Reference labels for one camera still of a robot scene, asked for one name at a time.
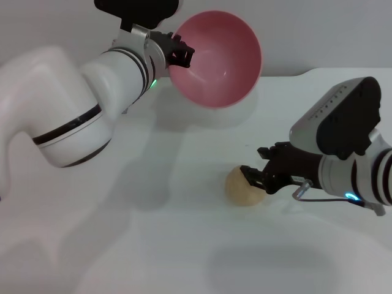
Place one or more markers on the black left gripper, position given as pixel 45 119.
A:
pixel 163 46

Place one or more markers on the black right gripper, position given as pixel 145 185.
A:
pixel 291 168

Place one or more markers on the round tan egg yolk pastry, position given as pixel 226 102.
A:
pixel 240 191

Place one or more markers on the pink plastic bowl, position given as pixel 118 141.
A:
pixel 220 61

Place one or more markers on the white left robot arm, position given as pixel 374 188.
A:
pixel 61 110

